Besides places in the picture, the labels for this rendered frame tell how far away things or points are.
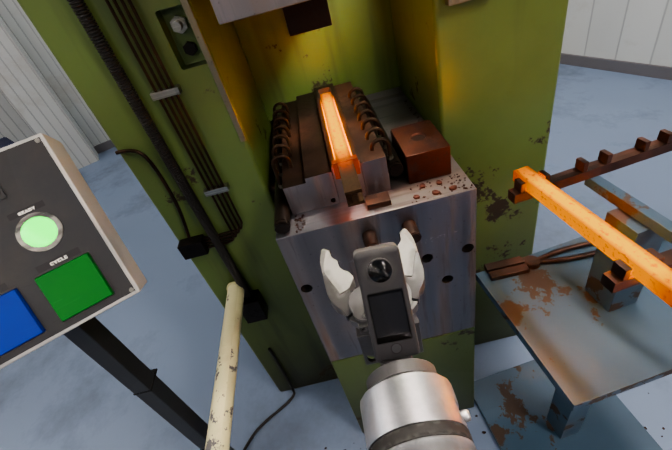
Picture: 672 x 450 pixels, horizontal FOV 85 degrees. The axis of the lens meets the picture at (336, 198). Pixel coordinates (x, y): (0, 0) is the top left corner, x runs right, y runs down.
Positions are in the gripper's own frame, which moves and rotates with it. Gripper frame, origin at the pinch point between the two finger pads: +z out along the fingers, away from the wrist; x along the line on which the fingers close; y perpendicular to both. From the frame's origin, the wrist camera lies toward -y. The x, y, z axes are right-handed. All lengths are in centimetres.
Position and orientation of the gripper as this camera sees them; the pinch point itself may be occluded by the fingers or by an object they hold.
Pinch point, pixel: (363, 238)
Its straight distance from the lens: 51.2
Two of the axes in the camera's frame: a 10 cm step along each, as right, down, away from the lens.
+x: 9.7, -2.5, -0.3
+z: -1.2, -5.8, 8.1
